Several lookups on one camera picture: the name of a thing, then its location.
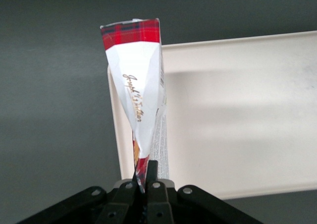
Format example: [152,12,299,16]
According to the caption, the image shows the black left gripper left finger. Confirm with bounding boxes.
[14,169,145,224]

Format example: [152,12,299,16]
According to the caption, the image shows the white rectangular tray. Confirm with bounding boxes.
[106,30,317,200]

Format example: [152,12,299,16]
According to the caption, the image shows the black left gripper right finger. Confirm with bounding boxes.
[145,160,264,224]

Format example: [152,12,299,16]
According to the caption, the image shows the red tartan cookie box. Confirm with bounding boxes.
[100,17,171,194]

